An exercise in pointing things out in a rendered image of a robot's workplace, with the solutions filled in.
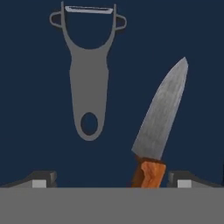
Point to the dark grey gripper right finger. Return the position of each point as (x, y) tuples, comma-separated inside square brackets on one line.
[(180, 176)]

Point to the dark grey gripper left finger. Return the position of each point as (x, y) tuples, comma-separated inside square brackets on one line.
[(43, 176)]

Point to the grey peeler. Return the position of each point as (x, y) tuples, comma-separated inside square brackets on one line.
[(89, 78)]

